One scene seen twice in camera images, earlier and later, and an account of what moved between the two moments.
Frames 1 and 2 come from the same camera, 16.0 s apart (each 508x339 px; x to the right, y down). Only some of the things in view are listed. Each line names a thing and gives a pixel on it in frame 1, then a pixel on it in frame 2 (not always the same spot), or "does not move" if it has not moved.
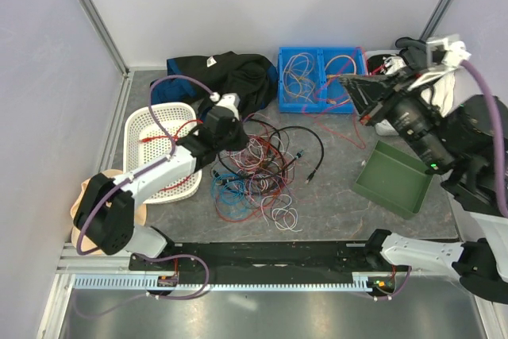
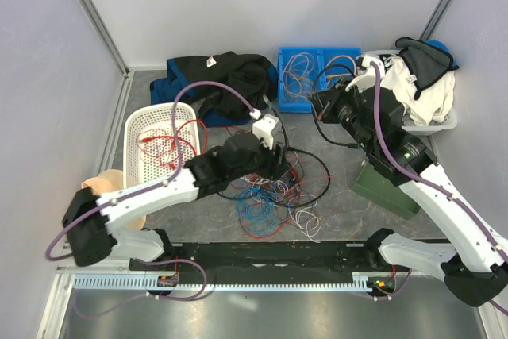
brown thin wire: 266,193 -> 300,185
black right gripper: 375,97 -> 327,102
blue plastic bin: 308,78 does not move
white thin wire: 276,209 -> 299,207
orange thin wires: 297,75 does not move
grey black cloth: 414,53 does not move
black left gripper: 242,138 -> 274,170
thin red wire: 271,202 -> 299,179
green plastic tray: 394,180 does not move
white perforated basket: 151,131 does not move
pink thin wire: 284,121 -> 286,186
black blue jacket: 200,80 does not move
